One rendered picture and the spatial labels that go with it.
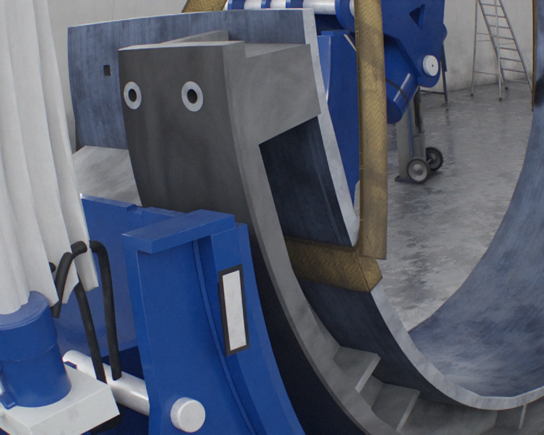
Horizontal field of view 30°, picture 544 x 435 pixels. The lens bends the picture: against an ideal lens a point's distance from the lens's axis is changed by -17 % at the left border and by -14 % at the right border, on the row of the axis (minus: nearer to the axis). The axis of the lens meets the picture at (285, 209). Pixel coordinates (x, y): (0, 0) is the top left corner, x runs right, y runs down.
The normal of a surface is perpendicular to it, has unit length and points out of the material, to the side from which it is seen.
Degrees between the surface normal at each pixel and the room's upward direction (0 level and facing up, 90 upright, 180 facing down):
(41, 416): 8
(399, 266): 0
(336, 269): 115
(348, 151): 90
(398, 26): 90
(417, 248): 0
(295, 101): 90
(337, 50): 90
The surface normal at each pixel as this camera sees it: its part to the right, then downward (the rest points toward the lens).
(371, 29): 0.83, -0.06
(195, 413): 0.74, 0.11
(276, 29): -0.68, 0.26
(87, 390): -0.15, -0.93
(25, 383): 0.16, 0.31
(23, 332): 0.52, 0.22
